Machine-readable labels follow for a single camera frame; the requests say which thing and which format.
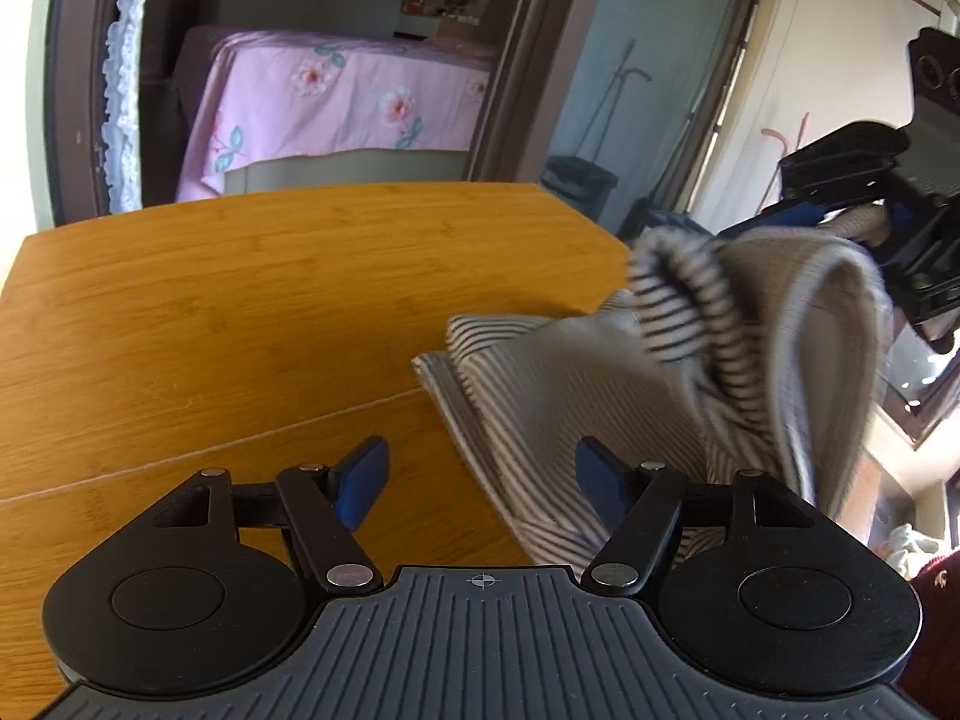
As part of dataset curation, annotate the dark brown door frame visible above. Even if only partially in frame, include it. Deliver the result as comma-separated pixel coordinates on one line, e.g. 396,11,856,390
44,0,597,224

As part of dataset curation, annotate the pink floral bed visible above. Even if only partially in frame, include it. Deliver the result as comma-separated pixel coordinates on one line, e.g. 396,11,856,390
174,26,496,202

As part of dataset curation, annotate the striped knit garment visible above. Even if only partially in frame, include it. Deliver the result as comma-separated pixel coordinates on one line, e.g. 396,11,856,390
413,205,892,571

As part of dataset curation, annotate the white lace curtain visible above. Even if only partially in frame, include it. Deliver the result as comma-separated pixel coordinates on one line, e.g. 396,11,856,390
101,0,146,215

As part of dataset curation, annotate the dark trash bin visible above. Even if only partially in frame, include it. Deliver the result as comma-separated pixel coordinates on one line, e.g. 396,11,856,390
540,154,620,223

